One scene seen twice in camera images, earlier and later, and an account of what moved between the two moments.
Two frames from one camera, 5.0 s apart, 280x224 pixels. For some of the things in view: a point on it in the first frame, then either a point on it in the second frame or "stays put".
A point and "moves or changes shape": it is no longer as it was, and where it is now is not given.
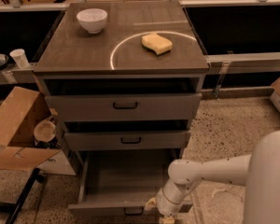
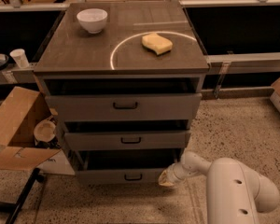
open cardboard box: x=13 y=118 stays put
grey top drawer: x=123 y=106 stays put
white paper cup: x=19 y=54 stays put
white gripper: x=162 y=204 to x=176 y=174
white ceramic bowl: x=92 y=20 stays put
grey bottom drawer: x=119 y=183 moves or changes shape
